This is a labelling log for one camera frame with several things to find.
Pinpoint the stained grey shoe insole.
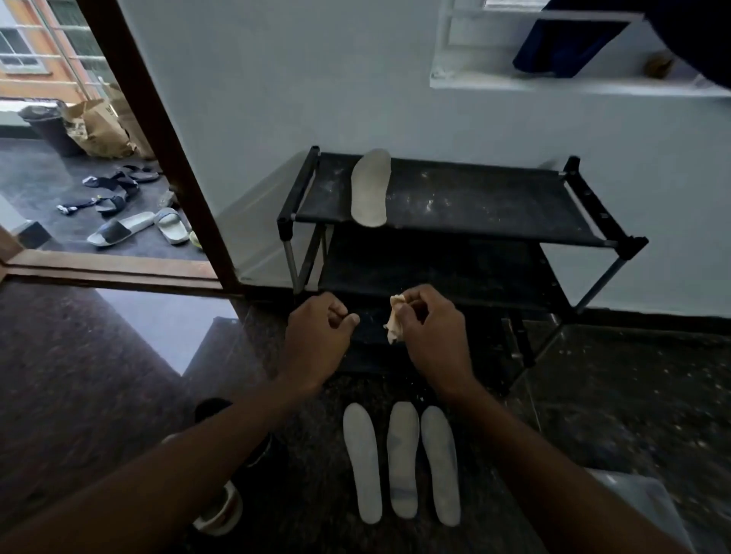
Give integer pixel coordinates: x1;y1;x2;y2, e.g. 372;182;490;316
386;401;420;519

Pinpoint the dark blue hanging cloth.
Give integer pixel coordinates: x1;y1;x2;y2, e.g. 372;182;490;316
512;0;635;79

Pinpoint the dark wooden door frame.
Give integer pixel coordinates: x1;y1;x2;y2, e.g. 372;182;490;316
0;0;243;295

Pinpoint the black trash bin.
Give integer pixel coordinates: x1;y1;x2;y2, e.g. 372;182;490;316
18;103;83;158

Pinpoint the black shoe rack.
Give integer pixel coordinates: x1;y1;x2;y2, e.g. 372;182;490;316
277;146;650;377

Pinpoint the beige cloth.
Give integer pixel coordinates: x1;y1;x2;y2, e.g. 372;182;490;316
383;294;410;345

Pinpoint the white slide sandal black strap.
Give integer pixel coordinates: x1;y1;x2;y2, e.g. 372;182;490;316
87;211;155;248

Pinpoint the person's left forearm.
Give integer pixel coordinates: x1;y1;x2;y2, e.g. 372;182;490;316
0;377;312;554

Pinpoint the brown paper bag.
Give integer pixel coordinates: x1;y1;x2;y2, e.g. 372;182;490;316
62;86;155;161

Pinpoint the white plastic bag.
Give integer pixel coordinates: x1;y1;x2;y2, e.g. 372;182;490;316
585;468;697;554

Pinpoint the black and white shoe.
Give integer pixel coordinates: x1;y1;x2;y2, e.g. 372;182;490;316
161;398;274;538

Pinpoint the person's left hand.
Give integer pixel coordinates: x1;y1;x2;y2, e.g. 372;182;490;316
278;292;361;394

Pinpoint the person's right forearm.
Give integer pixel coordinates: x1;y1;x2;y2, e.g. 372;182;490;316
442;379;694;554

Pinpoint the small brown object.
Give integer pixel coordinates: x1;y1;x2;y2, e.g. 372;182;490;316
645;50;676;79

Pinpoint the white window frame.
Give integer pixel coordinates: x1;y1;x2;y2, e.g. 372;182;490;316
430;0;731;98

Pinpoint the person's right hand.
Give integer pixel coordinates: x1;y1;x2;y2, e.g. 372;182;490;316
391;284;471;400

